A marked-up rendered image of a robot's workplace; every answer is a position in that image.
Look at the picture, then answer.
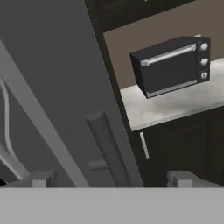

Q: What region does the black toaster oven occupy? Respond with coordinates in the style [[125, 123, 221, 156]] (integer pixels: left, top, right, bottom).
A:
[[129, 35, 212, 100]]

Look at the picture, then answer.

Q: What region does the silver cupboard door handle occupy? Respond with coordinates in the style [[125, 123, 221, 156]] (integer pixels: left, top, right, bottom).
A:
[[139, 131, 151, 161]]

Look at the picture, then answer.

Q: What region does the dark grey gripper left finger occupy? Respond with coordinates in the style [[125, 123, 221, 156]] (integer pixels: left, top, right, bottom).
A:
[[4, 170, 58, 188]]

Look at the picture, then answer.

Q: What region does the grey fridge door handle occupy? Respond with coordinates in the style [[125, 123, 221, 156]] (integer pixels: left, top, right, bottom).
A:
[[85, 108, 133, 188]]

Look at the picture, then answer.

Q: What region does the dark wall cupboard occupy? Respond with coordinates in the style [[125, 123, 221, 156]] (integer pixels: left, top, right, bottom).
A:
[[83, 0, 197, 33]]

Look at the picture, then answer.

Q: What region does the grey freezer door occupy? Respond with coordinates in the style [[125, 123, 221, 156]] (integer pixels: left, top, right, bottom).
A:
[[0, 38, 90, 188]]

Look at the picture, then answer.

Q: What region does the dark base cupboard door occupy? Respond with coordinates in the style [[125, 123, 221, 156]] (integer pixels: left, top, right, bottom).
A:
[[129, 105, 224, 188]]

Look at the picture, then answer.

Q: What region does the grey fridge door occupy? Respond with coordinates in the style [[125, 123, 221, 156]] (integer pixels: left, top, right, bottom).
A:
[[0, 0, 144, 188]]

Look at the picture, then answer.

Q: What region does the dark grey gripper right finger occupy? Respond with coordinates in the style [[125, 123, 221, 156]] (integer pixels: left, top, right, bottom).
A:
[[166, 170, 222, 188]]

